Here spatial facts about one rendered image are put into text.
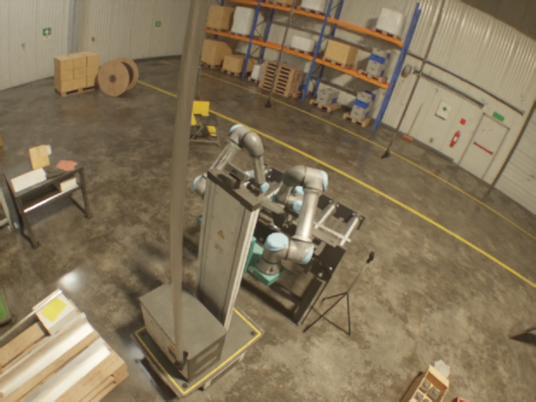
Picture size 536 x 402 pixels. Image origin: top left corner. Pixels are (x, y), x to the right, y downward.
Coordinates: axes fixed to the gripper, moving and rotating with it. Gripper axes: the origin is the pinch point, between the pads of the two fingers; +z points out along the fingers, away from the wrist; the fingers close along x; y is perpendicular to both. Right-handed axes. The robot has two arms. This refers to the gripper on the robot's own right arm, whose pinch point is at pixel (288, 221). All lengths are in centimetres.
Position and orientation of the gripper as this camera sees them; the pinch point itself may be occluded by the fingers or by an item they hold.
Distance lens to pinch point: 224.2
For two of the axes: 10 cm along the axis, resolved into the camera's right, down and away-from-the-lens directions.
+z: -2.2, 7.9, 5.8
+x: 8.2, 4.7, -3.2
